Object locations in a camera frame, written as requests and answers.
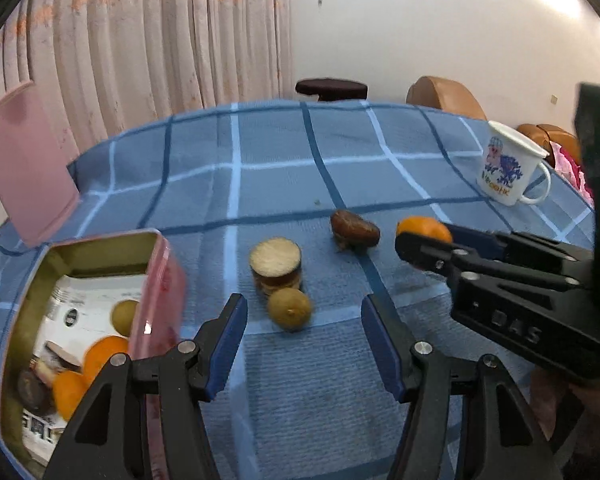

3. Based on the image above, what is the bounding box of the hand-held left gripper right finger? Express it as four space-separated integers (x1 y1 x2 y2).
361 294 563 480

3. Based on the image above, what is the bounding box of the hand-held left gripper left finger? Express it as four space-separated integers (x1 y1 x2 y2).
42 292 249 480

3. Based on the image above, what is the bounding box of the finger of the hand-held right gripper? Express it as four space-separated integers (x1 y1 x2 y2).
395 230 581 292
447 224 594 264

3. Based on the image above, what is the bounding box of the small orange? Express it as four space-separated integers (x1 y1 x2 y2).
396 216 453 271

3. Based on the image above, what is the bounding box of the yellow-brown round fruit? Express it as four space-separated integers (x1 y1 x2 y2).
267 287 313 332
111 300 142 337

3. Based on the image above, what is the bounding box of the pink tin box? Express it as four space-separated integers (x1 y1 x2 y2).
0 229 187 476

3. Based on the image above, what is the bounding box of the large orange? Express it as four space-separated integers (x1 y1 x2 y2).
83 336 131 383

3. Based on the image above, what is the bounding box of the dark round fruit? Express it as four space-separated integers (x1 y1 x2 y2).
17 369 56 417

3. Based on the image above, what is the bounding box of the person's right hand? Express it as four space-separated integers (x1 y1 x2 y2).
530 366 600 442

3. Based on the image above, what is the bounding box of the brown oval fruit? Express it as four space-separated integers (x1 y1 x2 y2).
330 210 381 250

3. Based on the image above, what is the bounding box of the white printed mug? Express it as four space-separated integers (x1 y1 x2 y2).
476 121 552 207

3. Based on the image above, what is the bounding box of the cut brown cylinder piece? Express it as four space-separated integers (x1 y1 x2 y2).
250 238 303 295

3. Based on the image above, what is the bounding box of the pink floral cloth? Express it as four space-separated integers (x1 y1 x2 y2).
547 142 595 206

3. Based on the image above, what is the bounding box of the brown leather sofa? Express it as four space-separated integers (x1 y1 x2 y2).
517 123 583 161

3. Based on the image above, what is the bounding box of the brown leather chair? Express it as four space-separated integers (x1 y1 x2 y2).
406 76 488 121

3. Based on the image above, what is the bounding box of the white packet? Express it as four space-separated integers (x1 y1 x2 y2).
22 274 148 466

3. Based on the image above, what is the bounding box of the blue plaid tablecloth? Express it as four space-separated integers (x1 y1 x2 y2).
0 100 596 480

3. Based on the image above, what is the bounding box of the dark round stool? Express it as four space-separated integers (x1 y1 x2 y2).
295 78 368 102

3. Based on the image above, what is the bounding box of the pink chair back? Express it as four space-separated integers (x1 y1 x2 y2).
0 80 81 248

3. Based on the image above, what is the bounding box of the pink floral curtain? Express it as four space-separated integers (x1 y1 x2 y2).
0 0 293 171

